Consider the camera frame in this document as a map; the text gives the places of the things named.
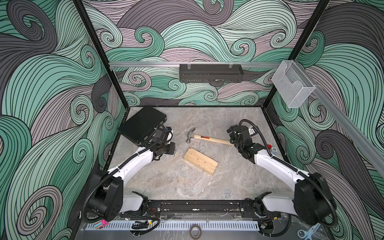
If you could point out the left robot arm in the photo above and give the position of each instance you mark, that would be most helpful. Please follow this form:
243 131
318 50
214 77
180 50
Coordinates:
106 198

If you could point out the white slotted cable duct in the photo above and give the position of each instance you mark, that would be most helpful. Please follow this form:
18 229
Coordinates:
182 226

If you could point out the clear plastic wall bin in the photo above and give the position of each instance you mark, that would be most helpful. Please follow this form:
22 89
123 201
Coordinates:
293 83

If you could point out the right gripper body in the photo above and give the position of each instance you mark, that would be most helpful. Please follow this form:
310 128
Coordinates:
232 137

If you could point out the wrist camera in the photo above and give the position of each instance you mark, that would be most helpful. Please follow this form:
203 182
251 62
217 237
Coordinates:
252 132
168 134

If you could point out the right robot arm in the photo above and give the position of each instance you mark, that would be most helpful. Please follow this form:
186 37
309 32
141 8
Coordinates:
310 199

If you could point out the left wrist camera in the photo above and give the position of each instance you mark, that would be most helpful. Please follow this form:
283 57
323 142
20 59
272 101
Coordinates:
168 134

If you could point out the wooden handle claw hammer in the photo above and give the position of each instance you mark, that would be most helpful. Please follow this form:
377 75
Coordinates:
191 135

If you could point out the blue scissors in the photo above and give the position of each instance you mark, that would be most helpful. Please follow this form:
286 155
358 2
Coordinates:
307 235

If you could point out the black case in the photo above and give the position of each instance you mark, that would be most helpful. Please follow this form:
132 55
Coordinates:
142 125

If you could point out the tape roll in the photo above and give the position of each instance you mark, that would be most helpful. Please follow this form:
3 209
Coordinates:
195 232

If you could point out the wooden board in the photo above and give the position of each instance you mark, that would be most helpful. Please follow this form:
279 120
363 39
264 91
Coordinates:
201 161

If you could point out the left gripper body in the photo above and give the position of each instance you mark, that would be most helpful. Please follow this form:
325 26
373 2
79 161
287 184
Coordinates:
166 148

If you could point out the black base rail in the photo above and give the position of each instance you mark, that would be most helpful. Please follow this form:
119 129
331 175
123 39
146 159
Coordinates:
167 209

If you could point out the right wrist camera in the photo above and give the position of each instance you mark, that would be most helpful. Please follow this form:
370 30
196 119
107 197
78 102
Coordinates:
252 132

